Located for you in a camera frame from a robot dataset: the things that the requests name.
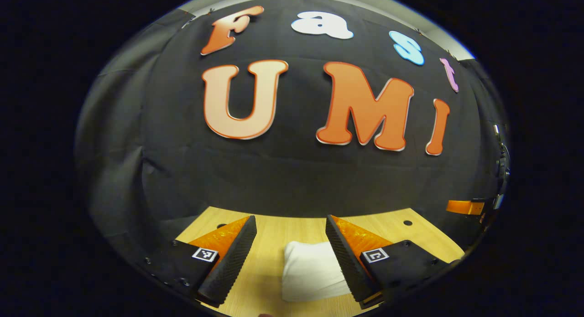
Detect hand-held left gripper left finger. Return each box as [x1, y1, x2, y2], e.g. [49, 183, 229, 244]
[144, 215, 258, 307]

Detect white jeans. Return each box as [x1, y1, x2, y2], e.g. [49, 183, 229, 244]
[282, 241, 352, 303]

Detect black backdrop cloth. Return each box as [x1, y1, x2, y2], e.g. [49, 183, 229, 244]
[75, 0, 509, 263]

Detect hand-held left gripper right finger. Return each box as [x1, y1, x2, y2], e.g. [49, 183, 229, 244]
[325, 215, 461, 309]

